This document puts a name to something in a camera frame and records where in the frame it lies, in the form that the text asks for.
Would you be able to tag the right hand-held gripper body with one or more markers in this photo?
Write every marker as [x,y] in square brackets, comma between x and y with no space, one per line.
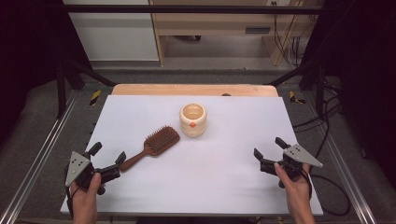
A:
[300,155]

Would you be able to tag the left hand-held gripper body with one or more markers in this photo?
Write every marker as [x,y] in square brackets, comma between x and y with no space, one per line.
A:
[77,166]

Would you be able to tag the brown wooden hairbrush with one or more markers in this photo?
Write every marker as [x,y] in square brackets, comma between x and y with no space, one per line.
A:
[162,140]

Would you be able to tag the cream ceramic cup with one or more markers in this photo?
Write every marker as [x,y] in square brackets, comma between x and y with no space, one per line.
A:
[193,129]

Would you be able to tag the person's left hand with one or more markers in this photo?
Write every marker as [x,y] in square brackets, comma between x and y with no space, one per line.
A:
[87,194]

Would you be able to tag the person's right hand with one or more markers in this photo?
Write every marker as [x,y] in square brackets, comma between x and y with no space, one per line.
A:
[294,188]

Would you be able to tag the yellow black tape strip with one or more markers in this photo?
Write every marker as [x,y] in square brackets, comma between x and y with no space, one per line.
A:
[95,97]
[293,97]

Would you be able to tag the white table sheet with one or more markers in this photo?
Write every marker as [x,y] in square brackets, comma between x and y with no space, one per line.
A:
[202,177]

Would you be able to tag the black curtain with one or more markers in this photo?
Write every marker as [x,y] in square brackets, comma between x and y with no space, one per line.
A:
[28,46]
[364,62]

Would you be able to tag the white cabinet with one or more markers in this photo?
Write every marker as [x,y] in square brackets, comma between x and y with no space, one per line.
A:
[113,34]

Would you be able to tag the light wooden desk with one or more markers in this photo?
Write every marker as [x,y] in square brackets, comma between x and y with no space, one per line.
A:
[214,26]

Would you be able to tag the aluminium floor rail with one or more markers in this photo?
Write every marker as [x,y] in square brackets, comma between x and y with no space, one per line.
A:
[348,180]
[34,161]

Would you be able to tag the black upright frame post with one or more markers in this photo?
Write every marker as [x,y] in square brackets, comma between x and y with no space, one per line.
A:
[320,93]
[61,93]

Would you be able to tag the black diagonal frame strut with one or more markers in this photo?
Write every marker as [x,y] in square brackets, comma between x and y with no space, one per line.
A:
[289,74]
[93,74]

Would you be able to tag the black horizontal frame bar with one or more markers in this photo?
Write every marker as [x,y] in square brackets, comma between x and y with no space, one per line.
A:
[186,9]

